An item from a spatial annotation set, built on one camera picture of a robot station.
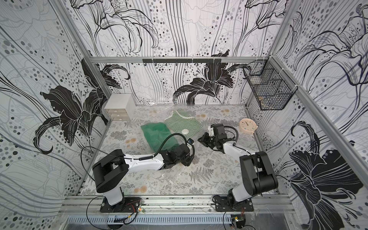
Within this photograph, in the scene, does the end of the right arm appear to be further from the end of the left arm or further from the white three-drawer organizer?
→ the white three-drawer organizer

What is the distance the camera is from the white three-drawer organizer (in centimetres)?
103

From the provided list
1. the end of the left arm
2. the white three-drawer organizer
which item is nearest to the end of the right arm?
the end of the left arm
